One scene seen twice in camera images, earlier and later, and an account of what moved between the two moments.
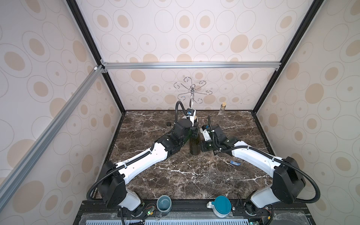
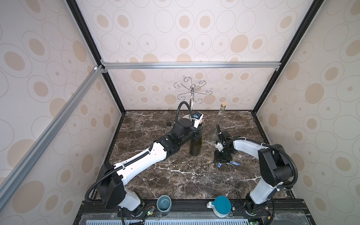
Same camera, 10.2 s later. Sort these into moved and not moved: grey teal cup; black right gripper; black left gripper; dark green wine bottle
Moved: black right gripper
Not moved: black left gripper; grey teal cup; dark green wine bottle
